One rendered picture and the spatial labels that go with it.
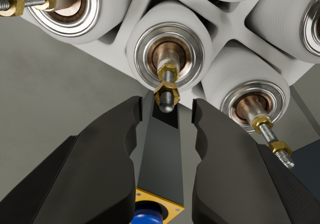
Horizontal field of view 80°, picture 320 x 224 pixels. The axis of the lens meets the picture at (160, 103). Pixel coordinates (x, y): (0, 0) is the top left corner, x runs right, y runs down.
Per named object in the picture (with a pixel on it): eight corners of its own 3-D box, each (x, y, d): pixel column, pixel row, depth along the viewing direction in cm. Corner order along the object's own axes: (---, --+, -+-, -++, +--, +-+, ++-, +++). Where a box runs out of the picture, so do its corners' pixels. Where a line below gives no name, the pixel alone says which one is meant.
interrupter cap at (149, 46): (123, 34, 20) (122, 35, 19) (195, 10, 18) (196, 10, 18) (147, 95, 24) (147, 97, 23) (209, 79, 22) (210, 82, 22)
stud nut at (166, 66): (167, 85, 18) (167, 89, 18) (154, 73, 18) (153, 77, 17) (182, 71, 17) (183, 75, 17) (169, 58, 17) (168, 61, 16)
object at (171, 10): (137, 8, 35) (110, 27, 19) (189, -10, 33) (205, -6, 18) (154, 58, 40) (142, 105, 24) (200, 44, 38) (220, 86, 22)
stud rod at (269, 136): (249, 114, 22) (279, 167, 16) (256, 109, 22) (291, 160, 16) (254, 119, 23) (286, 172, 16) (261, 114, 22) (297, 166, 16)
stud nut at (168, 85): (166, 106, 15) (165, 112, 14) (150, 93, 15) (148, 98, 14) (185, 90, 14) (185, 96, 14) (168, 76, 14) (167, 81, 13)
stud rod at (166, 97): (168, 72, 19) (166, 116, 13) (161, 66, 19) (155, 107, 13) (175, 66, 19) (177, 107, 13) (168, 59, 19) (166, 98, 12)
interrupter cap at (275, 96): (206, 108, 24) (206, 112, 24) (257, 65, 21) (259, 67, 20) (245, 139, 26) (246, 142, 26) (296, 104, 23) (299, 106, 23)
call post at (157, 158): (178, 92, 51) (185, 206, 25) (165, 110, 55) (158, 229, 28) (155, 79, 50) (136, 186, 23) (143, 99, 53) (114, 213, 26)
